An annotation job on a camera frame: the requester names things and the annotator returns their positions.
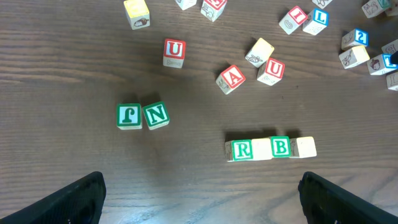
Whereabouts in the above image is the green B letter block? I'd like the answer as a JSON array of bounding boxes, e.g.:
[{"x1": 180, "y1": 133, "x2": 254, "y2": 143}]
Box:
[{"x1": 271, "y1": 136, "x2": 291, "y2": 157}]

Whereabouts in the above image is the red U block centre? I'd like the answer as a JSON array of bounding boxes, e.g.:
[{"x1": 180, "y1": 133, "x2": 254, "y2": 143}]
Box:
[{"x1": 257, "y1": 58, "x2": 285, "y2": 86}]

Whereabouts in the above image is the red A letter block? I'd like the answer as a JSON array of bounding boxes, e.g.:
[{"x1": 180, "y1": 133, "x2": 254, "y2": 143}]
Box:
[{"x1": 216, "y1": 65, "x2": 246, "y2": 95}]

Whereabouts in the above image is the blue 2 number block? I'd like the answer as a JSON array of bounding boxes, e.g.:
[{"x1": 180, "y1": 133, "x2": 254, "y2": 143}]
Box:
[{"x1": 341, "y1": 28, "x2": 369, "y2": 50}]

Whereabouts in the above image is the green J letter block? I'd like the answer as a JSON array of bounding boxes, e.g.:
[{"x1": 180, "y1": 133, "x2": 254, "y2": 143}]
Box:
[{"x1": 116, "y1": 103, "x2": 142, "y2": 130}]

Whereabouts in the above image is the red U block left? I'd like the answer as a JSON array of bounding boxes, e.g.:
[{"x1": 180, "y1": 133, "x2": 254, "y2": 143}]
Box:
[{"x1": 163, "y1": 39, "x2": 186, "y2": 68}]

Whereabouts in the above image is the blue T letter block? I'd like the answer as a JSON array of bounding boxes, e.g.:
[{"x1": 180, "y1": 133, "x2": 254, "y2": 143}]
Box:
[{"x1": 367, "y1": 54, "x2": 397, "y2": 75}]

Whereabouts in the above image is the blue L letter block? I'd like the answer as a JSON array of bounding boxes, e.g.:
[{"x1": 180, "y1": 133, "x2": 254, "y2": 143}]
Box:
[{"x1": 302, "y1": 8, "x2": 329, "y2": 35}]

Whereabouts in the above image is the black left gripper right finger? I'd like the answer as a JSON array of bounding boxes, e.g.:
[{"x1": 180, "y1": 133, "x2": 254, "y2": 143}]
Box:
[{"x1": 298, "y1": 172, "x2": 397, "y2": 224}]

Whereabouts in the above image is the yellow O letter block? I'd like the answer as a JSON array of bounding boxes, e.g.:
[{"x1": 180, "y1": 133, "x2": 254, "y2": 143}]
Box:
[{"x1": 251, "y1": 138, "x2": 273, "y2": 161}]

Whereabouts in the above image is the red u block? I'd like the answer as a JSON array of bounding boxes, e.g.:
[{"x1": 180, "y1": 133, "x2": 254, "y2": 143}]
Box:
[
  {"x1": 257, "y1": 58, "x2": 285, "y2": 86},
  {"x1": 163, "y1": 39, "x2": 186, "y2": 68}
]

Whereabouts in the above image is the red E letter block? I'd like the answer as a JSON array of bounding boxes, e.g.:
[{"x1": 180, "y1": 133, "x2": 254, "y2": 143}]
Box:
[{"x1": 200, "y1": 0, "x2": 228, "y2": 22}]

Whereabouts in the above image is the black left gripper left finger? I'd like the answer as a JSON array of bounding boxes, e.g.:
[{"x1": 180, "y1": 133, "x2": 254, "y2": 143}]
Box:
[{"x1": 1, "y1": 171, "x2": 106, "y2": 224}]

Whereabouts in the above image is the green R letter block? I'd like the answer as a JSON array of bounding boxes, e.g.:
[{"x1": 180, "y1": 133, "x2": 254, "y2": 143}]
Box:
[{"x1": 224, "y1": 139, "x2": 254, "y2": 162}]

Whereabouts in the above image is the green Z letter block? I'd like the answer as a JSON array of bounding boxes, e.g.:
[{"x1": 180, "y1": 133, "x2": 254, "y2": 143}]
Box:
[{"x1": 361, "y1": 0, "x2": 391, "y2": 18}]

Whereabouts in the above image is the green N letter block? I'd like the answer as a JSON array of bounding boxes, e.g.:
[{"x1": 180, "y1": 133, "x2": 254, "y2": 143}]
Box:
[{"x1": 143, "y1": 101, "x2": 170, "y2": 130}]

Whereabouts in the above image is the red I block centre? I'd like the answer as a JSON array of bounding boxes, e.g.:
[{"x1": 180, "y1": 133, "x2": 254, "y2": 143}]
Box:
[{"x1": 279, "y1": 6, "x2": 308, "y2": 35}]

